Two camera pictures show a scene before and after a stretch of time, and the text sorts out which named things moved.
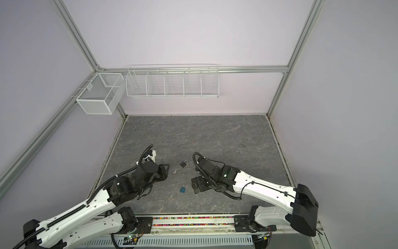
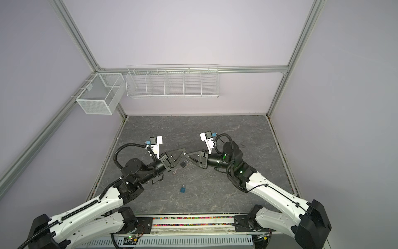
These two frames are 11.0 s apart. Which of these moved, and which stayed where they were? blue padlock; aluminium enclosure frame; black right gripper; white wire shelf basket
Moved: black right gripper
Stayed: blue padlock; aluminium enclosure frame; white wire shelf basket
